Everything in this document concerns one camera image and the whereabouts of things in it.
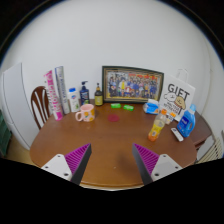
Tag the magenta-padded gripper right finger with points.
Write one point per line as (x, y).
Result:
(163, 165)

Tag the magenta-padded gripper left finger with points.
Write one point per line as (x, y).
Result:
(59, 165)

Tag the orange-capped clear juice bottle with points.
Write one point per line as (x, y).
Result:
(155, 130)

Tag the blue detergent bottle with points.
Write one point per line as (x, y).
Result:
(186, 125)

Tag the white orange-tipped sticks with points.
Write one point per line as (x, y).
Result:
(172, 116)

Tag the white radiator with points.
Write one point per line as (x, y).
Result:
(211, 151)

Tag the blue tissue pack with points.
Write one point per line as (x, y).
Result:
(152, 107)

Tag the pink mug with orange print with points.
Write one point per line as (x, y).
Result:
(87, 113)

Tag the white bottle with blue cap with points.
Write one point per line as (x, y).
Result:
(73, 101)

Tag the brown wooden chair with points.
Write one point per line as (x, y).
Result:
(37, 103)

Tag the flat round red coaster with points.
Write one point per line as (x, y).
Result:
(113, 118)

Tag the dark blue pump bottle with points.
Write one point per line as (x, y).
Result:
(84, 95)

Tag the white paper gift bag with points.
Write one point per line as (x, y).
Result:
(176, 91)

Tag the brown pump bottle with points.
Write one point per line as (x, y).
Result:
(98, 98)

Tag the white door panel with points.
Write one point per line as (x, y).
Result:
(15, 100)

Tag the dark framed group photo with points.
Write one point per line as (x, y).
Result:
(132, 85)

